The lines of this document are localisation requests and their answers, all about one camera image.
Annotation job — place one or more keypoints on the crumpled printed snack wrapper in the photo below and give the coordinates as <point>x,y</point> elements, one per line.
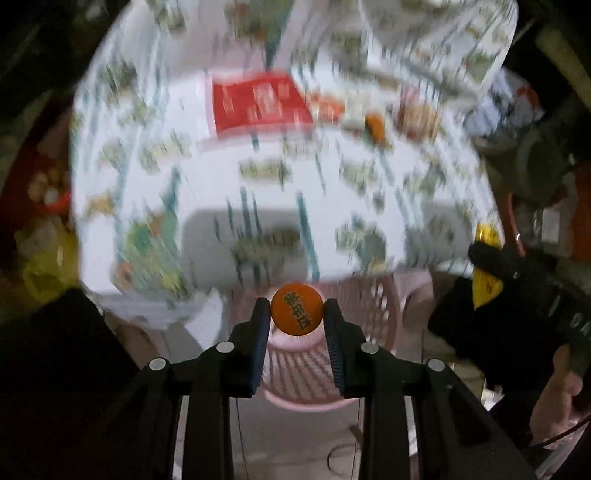
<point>333,109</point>

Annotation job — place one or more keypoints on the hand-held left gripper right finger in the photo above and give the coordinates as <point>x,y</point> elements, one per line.
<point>334,351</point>

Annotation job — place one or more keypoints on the pink plastic basket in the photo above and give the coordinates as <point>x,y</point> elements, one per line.
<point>323,364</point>

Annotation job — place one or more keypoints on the small orange round packet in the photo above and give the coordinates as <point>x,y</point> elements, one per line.
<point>295,310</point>

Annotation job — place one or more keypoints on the blue and white plastic bag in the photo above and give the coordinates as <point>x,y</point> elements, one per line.
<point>512,101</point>

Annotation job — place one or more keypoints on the yellow plastic bag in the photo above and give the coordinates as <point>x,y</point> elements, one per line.
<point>46,272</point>

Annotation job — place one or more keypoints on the orange round packet on cloth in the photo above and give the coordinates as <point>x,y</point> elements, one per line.
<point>376,129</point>

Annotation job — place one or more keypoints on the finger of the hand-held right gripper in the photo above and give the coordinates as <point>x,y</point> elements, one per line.
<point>503,261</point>

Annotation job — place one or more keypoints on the crumpled brown paper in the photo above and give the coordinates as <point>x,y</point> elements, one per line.
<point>418,116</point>

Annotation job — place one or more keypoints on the yellow wrapper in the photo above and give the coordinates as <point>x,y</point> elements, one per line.
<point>487,286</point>

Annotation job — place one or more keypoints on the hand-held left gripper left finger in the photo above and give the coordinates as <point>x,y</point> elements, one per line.
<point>258,347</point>

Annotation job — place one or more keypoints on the white animal print cloth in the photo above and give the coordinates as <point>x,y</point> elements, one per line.
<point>221,184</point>

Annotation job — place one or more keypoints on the person's right hand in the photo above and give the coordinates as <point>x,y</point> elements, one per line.
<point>554,415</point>

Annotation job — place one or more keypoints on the red and white packet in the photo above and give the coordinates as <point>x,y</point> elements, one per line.
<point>258,105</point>

